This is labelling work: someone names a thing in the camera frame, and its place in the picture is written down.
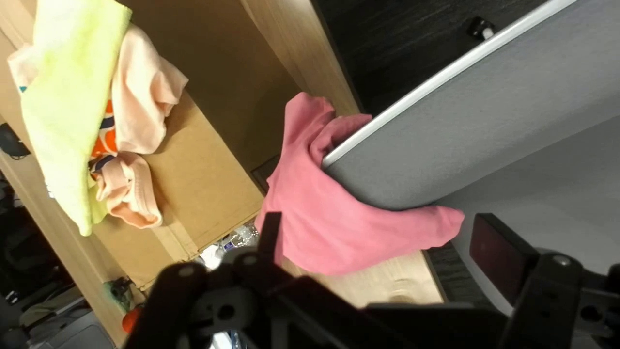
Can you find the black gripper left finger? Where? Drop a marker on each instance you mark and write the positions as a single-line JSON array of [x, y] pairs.
[[186, 303]]

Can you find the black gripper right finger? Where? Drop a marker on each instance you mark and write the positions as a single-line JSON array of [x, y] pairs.
[[555, 303]]

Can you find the pink shirt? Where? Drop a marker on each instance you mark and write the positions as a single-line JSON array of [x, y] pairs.
[[330, 219]]

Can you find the peach shirt with orange print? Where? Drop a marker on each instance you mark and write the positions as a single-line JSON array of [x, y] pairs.
[[146, 84]]

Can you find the yellow-green towel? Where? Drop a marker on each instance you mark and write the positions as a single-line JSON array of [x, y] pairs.
[[68, 97]]

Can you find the brown cardboard box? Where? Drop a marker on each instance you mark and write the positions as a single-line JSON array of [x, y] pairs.
[[200, 186]]

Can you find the grey office chair with metal frame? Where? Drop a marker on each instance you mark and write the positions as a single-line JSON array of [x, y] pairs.
[[491, 123]]

